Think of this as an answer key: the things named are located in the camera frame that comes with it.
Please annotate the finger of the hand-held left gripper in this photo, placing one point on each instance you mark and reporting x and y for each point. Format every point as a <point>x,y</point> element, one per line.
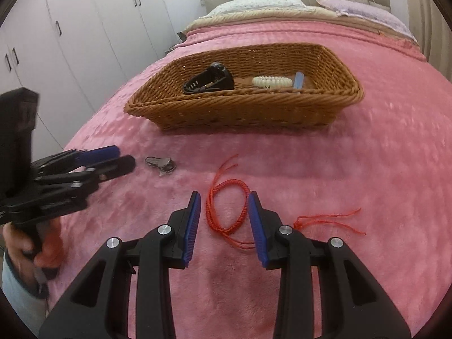
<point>109,169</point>
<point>95,153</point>

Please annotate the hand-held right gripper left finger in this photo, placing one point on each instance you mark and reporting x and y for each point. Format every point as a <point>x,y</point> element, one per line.
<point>190,233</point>

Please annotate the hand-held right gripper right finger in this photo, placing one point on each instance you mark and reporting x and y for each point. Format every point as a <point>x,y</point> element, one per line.
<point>257,233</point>

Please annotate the small silver hair clip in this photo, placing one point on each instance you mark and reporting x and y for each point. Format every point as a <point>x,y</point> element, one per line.
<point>162,165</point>

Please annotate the brown wicker basket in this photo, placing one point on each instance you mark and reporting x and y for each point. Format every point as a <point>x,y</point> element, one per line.
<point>247,109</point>

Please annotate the black hair claw clip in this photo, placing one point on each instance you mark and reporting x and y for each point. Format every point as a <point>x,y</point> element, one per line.
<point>215,77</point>

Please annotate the light blue hair clip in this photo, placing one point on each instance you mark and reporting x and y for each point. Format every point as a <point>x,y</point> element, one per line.
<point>299,80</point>

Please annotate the person's left forearm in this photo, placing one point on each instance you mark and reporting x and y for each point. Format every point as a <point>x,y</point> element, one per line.
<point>17,293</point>

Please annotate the person's left hand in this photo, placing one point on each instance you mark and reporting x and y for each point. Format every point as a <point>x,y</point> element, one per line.
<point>49,250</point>

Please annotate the white wardrobe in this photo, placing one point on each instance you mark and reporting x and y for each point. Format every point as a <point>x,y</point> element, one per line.
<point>88,42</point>

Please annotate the grey nightstand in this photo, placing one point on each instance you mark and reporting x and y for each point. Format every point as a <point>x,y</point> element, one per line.
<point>173,46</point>

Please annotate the beige blanket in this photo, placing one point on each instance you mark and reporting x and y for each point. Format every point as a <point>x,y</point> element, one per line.
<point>247,16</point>

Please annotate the white patterned pillow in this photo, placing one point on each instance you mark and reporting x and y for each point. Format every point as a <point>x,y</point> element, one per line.
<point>254,4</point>

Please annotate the lilac pillow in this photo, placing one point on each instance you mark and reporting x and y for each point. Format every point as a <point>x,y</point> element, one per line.
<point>367,14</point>

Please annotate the grey curtain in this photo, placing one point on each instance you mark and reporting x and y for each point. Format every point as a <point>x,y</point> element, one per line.
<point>429,24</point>

